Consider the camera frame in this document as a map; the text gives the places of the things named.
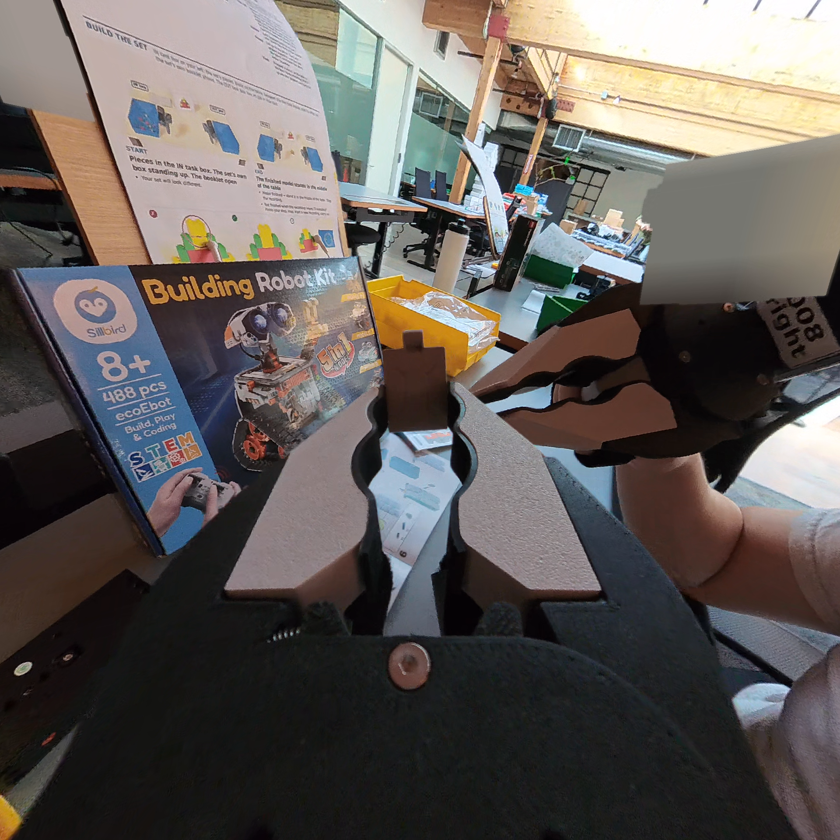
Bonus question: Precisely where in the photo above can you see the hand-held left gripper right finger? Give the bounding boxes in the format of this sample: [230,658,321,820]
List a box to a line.
[432,382,605,636]

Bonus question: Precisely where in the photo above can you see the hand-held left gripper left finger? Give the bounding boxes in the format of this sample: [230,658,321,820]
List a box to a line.
[223,386,393,636]

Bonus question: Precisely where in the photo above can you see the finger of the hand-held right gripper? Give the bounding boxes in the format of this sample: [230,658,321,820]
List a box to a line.
[495,381,678,454]
[471,308,647,411]

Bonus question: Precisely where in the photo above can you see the grey panel part with tab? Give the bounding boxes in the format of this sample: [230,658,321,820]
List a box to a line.
[382,331,450,433]

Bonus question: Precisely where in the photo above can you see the person's right forearm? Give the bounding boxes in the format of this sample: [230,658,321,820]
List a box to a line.
[617,453,808,634]

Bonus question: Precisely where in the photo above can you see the grey desk with wooden edge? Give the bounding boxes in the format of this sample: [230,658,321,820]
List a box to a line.
[469,252,647,352]

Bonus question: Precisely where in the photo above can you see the wooden office desk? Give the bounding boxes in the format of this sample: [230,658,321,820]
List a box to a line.
[338,182,427,277]
[410,196,487,270]

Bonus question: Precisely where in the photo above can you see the green plastic bin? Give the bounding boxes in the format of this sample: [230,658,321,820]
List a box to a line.
[537,295,592,336]
[524,252,578,290]

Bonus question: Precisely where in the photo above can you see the white paper sheet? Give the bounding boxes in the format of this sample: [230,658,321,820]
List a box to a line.
[528,223,595,269]

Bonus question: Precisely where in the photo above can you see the tall black carton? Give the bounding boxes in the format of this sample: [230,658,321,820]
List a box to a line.
[492,213,546,291]

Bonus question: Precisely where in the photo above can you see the open instruction booklet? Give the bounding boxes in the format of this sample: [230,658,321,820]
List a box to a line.
[367,430,463,631]

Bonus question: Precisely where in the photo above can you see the clear plastic bags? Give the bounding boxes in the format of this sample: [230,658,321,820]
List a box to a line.
[390,292,500,349]

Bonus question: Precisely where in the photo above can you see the white water bottle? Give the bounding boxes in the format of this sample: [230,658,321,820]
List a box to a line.
[433,217,472,293]

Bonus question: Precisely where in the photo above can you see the curved white poster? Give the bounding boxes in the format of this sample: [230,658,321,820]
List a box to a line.
[459,134,509,257]

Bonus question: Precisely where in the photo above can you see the blue robot kit box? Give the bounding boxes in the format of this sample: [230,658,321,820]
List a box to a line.
[10,257,385,557]

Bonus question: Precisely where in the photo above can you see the person's white shirt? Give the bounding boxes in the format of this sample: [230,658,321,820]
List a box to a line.
[731,508,840,840]

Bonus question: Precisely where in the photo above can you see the black electronic brick block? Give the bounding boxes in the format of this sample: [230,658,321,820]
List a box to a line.
[0,570,152,791]

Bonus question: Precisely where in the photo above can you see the wooden display board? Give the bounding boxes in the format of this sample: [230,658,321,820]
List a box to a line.
[29,108,152,266]

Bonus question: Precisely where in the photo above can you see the white printed instruction sheet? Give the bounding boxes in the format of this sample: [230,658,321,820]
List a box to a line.
[59,0,345,263]

